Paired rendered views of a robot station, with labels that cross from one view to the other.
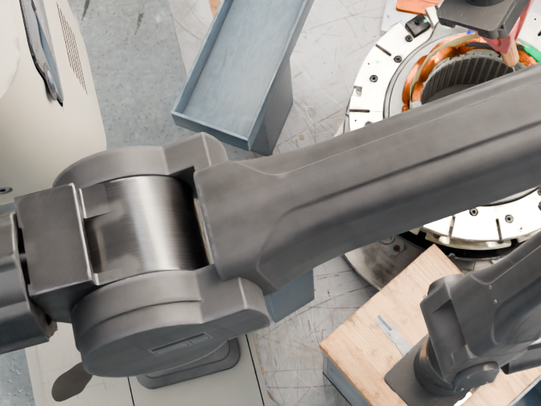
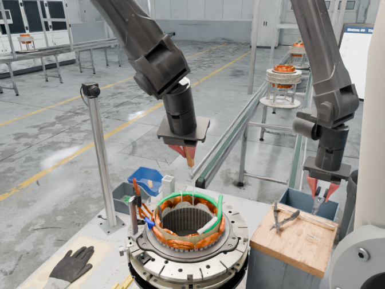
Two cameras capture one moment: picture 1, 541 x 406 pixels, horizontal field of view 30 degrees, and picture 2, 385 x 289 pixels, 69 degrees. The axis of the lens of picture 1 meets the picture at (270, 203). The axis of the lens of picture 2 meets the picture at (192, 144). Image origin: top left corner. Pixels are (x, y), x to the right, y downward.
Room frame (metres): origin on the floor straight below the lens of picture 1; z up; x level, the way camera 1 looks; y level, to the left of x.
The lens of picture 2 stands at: (0.66, 0.26, 1.62)
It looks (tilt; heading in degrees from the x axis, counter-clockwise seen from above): 26 degrees down; 244
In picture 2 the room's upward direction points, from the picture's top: straight up
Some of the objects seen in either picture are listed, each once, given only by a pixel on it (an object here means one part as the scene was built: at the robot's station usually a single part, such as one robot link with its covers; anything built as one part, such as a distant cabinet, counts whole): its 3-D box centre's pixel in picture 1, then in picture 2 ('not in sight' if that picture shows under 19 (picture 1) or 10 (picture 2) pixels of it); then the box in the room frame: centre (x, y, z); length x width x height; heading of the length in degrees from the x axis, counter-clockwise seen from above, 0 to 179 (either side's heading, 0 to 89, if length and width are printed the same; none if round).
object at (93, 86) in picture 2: not in sight; (92, 90); (0.55, -0.74, 1.37); 0.06 x 0.04 x 0.04; 106
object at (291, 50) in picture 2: not in sight; (297, 56); (-2.89, -3.19, 0.94); 0.39 x 0.39 x 0.30
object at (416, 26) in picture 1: (418, 25); (143, 259); (0.55, -0.23, 1.09); 0.03 x 0.02 x 0.02; 113
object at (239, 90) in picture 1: (252, 86); not in sight; (0.58, -0.01, 0.92); 0.25 x 0.11 x 0.28; 148
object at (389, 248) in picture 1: (386, 237); not in sight; (0.36, -0.16, 0.81); 0.07 x 0.03 x 0.01; 29
